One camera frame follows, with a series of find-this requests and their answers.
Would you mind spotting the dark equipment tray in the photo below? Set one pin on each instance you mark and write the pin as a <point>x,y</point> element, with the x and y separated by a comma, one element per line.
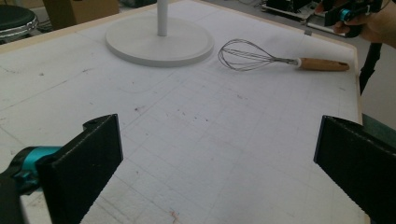
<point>295,7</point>

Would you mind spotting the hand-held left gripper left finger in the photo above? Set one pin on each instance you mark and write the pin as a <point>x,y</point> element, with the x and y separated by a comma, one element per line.
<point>81,168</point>

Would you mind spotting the black round stool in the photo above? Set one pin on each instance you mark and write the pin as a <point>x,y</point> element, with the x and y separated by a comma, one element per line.
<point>15,20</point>

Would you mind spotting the brown cardboard box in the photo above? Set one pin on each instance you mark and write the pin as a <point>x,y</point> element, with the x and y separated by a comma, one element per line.
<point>77,11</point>

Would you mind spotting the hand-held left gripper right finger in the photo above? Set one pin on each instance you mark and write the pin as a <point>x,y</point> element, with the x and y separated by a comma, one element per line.
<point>358,161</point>

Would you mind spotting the white round lamp stand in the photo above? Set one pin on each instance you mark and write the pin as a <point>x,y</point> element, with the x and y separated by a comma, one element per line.
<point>158,43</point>

